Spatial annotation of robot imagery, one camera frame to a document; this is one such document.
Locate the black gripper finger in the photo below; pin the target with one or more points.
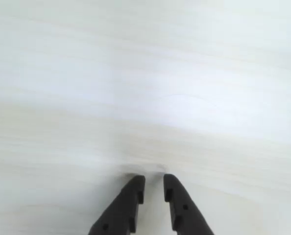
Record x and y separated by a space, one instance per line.
184 213
123 208

